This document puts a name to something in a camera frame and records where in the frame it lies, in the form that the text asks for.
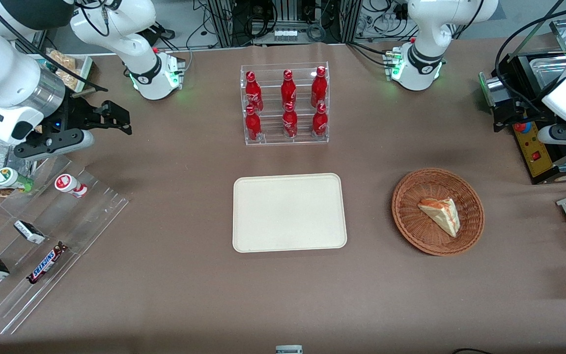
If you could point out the black appliance yellow panel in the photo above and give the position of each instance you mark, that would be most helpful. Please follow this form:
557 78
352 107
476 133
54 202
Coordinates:
538 157

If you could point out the cream plastic tray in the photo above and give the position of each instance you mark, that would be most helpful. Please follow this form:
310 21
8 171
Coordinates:
288 214

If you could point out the grey device at table edge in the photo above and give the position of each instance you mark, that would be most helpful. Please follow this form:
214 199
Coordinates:
289 350

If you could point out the clear acrylic bottle rack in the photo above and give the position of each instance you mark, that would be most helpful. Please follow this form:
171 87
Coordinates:
284 140

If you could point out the white bread tray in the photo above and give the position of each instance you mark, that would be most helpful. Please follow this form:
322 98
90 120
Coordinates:
86 66

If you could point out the clear plastic wrapped pack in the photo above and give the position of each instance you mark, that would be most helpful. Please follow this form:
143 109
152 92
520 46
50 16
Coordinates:
3 156

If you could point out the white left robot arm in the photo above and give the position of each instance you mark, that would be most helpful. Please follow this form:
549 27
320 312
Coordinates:
425 49

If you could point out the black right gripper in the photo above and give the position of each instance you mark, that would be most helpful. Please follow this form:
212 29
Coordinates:
75 114

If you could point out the red cola bottle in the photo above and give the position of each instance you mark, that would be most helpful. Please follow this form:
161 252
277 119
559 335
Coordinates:
319 88
253 96
290 124
288 91
252 127
320 123

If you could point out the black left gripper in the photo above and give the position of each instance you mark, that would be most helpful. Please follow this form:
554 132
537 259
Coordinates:
528 110

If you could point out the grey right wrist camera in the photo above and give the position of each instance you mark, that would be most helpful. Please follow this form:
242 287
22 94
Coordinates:
80 140

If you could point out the red white yogurt bottle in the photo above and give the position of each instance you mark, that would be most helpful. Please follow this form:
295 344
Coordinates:
69 185

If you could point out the wrapped brown bread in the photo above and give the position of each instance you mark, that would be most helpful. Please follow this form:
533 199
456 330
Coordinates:
69 79
62 60

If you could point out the brown wicker basket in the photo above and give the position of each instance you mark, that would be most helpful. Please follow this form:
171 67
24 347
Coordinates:
410 216

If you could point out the triangle sandwich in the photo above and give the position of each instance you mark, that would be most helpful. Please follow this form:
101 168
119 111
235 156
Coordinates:
441 214

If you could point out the white power strip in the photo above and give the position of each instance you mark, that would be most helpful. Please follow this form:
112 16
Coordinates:
285 34

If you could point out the clear acrylic stepped shelf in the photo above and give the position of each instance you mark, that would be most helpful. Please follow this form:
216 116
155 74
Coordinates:
81 221

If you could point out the black white candy bar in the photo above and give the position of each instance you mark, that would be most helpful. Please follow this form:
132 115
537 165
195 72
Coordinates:
30 231

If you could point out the green white drink bottle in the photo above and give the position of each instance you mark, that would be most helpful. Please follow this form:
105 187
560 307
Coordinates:
8 177

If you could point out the Snickers chocolate bar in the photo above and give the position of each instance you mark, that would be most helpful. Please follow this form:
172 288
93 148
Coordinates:
46 264

